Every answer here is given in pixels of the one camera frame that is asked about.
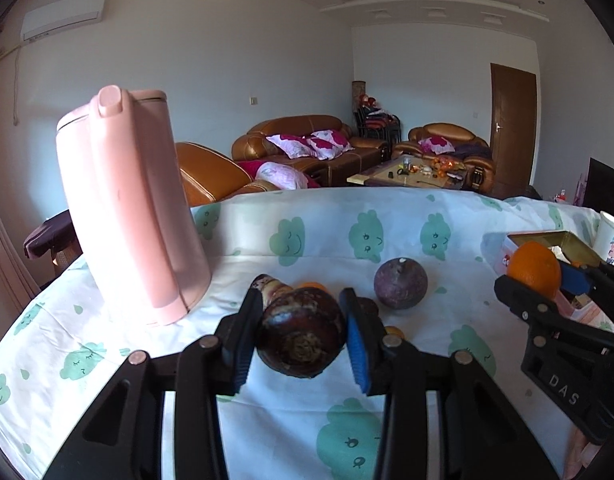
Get pink electric kettle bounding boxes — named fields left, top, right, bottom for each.
left=55, top=86, right=212, bottom=328

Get stacked dark chairs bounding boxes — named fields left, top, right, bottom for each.
left=354, top=102, right=402, bottom=146

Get dark brown water chestnut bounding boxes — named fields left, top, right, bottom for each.
left=257, top=290, right=348, bottom=378

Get brown wooden door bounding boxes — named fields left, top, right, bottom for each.
left=488, top=62, right=538, bottom=200

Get pile of oranges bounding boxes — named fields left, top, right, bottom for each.
left=432, top=157, right=463, bottom=178

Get printed paper cup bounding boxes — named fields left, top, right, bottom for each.
left=593, top=211, right=614, bottom=268

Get dark side table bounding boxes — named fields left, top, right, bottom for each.
left=23, top=209, right=82, bottom=276

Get rectangular tin box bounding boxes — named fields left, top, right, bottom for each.
left=500, top=230, right=614, bottom=333

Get long brown leather sofa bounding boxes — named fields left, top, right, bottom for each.
left=231, top=115, right=390, bottom=186

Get brown leather armchair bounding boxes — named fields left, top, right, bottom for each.
left=391, top=122, right=497, bottom=193
left=174, top=141, right=283, bottom=207

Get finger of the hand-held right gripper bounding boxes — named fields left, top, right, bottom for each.
left=494, top=275, right=614, bottom=356
left=558, top=261, right=614, bottom=323

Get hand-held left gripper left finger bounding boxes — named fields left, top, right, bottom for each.
left=42, top=287, right=265, bottom=480

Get pink floral pillow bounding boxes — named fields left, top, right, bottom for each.
left=418, top=136, right=455, bottom=156
left=304, top=130, right=353, bottom=160
left=266, top=133, right=318, bottom=159

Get pale pink pillow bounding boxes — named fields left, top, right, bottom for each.
left=254, top=162, right=308, bottom=192

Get white air conditioner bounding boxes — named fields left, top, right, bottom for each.
left=21, top=0, right=106, bottom=41

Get cloud-printed white tablecloth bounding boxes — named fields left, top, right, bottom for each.
left=0, top=187, right=614, bottom=480

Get black television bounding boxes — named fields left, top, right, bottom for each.
left=584, top=157, right=614, bottom=211

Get large orange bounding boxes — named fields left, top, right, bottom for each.
left=506, top=241, right=562, bottom=302

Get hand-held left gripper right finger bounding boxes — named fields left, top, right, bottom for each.
left=337, top=287, right=563, bottom=480

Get wooden coffee table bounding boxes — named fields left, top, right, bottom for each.
left=347, top=156, right=475, bottom=192

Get red blanket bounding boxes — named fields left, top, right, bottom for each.
left=237, top=160, right=320, bottom=188

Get purple passion fruit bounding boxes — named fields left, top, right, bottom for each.
left=373, top=257, right=429, bottom=309

